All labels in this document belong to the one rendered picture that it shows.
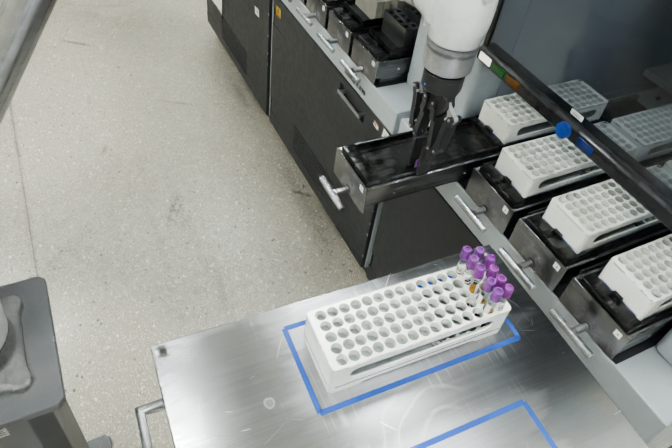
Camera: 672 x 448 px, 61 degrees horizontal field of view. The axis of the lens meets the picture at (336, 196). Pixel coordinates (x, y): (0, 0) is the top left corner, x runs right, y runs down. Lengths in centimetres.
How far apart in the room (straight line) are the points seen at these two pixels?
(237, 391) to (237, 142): 173
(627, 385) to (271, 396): 61
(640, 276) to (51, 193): 193
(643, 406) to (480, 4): 70
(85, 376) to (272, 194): 92
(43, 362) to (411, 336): 58
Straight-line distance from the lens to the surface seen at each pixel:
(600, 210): 117
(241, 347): 87
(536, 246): 115
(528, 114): 134
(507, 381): 92
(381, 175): 116
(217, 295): 193
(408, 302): 88
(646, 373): 115
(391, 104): 148
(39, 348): 107
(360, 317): 85
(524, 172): 118
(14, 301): 112
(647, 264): 113
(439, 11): 97
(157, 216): 217
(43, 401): 102
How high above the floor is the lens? 157
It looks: 44 degrees down
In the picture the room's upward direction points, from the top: 9 degrees clockwise
